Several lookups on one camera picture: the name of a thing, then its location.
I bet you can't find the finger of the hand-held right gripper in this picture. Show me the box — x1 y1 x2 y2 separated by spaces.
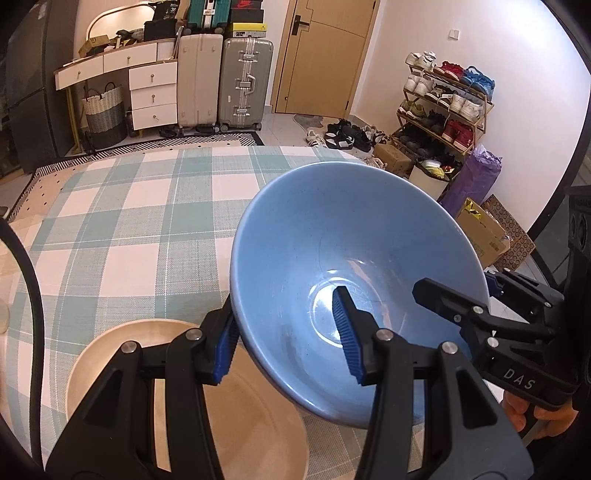
412 276 555 361
485 270 565 329

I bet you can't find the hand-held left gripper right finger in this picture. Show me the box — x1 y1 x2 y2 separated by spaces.
332 285 536 480

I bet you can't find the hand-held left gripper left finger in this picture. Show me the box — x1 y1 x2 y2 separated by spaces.
46 295 241 480

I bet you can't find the blue bowl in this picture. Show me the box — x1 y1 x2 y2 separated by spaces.
229 161 491 426

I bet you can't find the cream plate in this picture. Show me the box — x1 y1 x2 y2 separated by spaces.
66 319 309 480

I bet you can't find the person's right hand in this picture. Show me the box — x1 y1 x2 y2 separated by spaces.
501 390 579 440

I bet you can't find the patterned flat cardboard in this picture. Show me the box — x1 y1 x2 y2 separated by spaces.
480 194 536 273

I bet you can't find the printed cardboard box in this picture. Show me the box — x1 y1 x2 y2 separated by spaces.
455 198 512 268

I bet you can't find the white trash bin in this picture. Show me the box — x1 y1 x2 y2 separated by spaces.
409 159 453 199

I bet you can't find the purple bag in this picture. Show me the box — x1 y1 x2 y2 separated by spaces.
438 144 503 217

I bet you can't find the teal plaid tablecloth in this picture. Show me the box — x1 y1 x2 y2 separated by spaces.
9 145 509 480

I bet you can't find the brown cardboard box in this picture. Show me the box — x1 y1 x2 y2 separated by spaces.
373 143 413 178

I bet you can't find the scattered shoes group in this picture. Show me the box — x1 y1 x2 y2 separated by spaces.
305 119 389 169

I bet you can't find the shoe rack with shoes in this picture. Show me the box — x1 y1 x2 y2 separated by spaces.
399 52 496 169

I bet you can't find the woven laundry basket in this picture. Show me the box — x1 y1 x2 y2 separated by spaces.
82 82 127 149

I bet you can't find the silver suitcase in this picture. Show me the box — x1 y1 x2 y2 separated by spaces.
218 37 274 131

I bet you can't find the wooden door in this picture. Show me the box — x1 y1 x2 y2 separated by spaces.
271 0 380 118

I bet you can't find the beige suitcase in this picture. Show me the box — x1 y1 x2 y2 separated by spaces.
177 33 225 132

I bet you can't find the white vanity desk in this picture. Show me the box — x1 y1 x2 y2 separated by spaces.
54 34 180 155

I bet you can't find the yellow and black shoebox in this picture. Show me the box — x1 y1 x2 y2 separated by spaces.
227 22 269 40

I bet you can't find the black box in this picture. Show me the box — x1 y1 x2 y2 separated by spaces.
143 19 178 42

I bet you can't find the grey refrigerator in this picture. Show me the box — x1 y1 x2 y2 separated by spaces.
4 0 79 160

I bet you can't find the plain black shoebox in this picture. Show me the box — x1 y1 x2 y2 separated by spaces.
230 9 266 25

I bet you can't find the small open cardboard box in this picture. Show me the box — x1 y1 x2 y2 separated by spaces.
78 38 109 58

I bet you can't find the teal suitcase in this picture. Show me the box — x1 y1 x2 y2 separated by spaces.
187 0 232 33

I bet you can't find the oval mirror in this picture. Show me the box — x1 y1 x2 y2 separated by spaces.
88 2 158 42

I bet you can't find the black cable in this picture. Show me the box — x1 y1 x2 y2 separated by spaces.
0 217 47 457

